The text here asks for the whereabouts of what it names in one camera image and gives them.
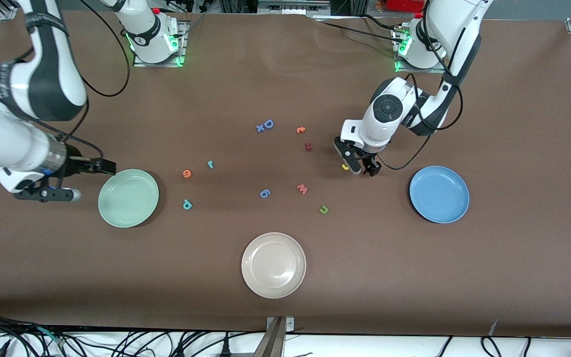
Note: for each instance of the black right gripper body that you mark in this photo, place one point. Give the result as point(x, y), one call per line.
point(73, 164)

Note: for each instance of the teal foam letter p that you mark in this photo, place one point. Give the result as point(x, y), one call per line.
point(185, 207)

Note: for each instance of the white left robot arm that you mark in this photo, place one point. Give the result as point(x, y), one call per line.
point(459, 29)

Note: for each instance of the mint green plate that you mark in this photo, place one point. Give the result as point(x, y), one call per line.
point(128, 198)

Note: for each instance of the pink foam letter w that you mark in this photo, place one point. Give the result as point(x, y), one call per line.
point(302, 190)

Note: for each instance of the blue plate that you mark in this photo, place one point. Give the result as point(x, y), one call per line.
point(439, 194)

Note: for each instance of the blue foam letter D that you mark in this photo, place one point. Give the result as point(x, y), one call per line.
point(265, 124)

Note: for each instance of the blue foam number 6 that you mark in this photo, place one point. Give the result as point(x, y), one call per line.
point(261, 191)

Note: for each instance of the beige plate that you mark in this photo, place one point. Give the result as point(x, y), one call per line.
point(273, 265)

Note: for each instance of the red box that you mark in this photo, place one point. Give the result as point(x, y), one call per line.
point(404, 5)

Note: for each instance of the white paper tag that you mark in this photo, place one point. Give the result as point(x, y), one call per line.
point(492, 328)

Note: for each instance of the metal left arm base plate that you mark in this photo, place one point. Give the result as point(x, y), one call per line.
point(414, 70)

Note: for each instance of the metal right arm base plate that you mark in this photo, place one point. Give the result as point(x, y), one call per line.
point(159, 64)

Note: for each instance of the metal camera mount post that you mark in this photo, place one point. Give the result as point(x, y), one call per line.
point(273, 344)

